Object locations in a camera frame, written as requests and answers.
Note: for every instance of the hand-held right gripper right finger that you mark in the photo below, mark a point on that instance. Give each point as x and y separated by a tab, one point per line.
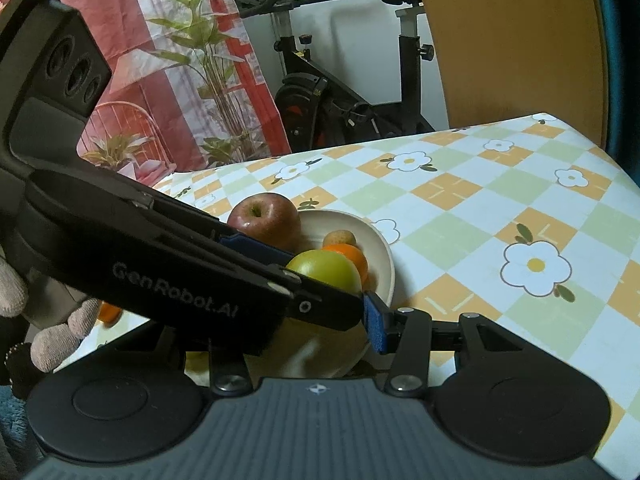
377	325

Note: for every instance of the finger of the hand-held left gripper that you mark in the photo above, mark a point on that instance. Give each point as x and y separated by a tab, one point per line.
250	249
260	274

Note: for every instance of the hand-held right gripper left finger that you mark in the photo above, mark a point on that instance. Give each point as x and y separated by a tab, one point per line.
227	365

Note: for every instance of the red apple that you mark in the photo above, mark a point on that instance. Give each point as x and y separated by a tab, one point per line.
262	220

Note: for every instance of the green apple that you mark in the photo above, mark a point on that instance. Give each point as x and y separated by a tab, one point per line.
325	270

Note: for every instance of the beige plate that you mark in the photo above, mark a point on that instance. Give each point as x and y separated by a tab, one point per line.
372	255

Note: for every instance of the orange tangerine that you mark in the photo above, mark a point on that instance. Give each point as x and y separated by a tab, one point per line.
352	257
109	314

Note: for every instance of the person's left hand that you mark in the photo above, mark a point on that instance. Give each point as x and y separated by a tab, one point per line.
50	347

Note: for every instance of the small tan fruit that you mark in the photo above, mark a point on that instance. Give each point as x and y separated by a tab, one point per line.
340	238

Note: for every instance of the checkered floral tablecloth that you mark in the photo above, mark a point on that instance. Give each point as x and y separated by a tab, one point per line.
475	210

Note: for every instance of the black exercise bike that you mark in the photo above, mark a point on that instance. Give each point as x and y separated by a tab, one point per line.
310	105

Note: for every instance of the grey-blue fluffy blanket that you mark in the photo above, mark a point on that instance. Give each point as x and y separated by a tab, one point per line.
12	420

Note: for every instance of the pink printed backdrop cloth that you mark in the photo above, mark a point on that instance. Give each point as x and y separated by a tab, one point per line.
165	10

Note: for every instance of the orange wooden panel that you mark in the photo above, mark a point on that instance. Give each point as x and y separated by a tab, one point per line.
500	35

